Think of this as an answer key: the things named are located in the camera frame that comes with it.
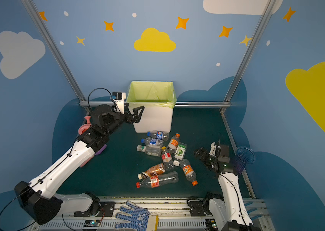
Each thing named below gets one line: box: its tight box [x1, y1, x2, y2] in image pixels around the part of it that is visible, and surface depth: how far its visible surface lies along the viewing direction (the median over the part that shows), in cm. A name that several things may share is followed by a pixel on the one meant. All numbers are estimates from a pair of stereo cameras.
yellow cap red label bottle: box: [161, 146, 175, 172], surface depth 90 cm
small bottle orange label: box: [179, 158, 199, 187], surface depth 86 cm
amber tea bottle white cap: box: [137, 163, 166, 180], surface depth 85 cm
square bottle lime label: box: [174, 142, 188, 161], surface depth 95 cm
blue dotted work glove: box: [114, 200, 150, 231], surface depth 73 cm
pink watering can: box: [77, 115, 92, 136], surface depth 96 cm
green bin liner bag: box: [126, 80, 177, 109], surface depth 100 cm
